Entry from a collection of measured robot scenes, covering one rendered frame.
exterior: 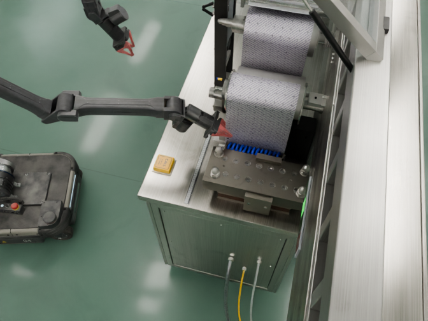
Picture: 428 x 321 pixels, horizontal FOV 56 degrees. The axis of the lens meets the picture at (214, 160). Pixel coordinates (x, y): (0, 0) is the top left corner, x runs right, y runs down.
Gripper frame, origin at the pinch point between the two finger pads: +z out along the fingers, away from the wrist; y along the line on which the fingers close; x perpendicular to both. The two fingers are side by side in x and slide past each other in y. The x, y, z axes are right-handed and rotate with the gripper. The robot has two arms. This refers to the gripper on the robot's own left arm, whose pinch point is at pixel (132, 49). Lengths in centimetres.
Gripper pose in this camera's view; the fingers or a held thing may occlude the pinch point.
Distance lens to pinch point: 194.1
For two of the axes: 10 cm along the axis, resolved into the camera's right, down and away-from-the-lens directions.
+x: -8.7, 3.0, 3.9
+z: 4.9, 4.6, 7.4
